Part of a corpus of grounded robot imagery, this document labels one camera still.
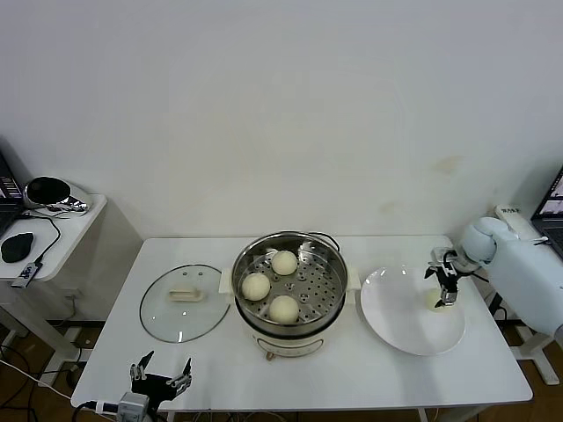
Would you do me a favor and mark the black computer mouse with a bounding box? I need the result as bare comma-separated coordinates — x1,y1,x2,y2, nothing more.
1,231,35,264

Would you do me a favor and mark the black cable with adapter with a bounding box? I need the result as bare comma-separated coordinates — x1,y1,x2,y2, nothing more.
487,292,507,320

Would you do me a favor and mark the round white plate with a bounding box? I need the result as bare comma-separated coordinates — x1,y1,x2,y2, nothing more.
360,265,467,357

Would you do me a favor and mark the black laptop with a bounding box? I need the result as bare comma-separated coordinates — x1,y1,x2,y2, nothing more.
0,138,26,236
530,166,563,256

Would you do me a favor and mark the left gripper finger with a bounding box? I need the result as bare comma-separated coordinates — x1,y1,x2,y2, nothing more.
167,356,194,392
128,349,157,382

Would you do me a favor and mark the perforated steel steamer basket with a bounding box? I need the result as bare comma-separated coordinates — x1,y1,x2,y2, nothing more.
218,231,362,326

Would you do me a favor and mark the chrome and black headset device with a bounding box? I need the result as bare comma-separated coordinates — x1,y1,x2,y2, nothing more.
25,175,93,215

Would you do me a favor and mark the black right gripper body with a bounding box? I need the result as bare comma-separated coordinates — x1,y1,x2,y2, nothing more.
435,261,463,295

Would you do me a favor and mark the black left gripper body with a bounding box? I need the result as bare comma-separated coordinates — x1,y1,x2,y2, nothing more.
130,372,183,404

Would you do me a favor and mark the black usb hub cable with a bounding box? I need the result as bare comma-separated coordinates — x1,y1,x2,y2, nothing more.
19,206,62,265

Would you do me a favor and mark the round glass pot lid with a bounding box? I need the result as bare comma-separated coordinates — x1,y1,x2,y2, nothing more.
139,263,232,344

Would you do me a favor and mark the cream electric cooker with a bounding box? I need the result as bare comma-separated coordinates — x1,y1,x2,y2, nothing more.
228,289,356,362

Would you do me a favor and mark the white steamed baozi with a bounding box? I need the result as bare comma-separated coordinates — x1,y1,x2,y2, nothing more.
424,289,446,312
270,250,298,277
240,273,271,302
267,295,299,325

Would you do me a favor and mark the white floor cable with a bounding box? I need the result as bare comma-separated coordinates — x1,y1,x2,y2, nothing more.
0,358,71,399

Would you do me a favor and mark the white side table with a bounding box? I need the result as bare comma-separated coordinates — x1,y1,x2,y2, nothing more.
0,193,146,364
457,204,563,388

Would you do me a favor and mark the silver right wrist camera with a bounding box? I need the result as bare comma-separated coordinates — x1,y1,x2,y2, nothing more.
429,247,459,265

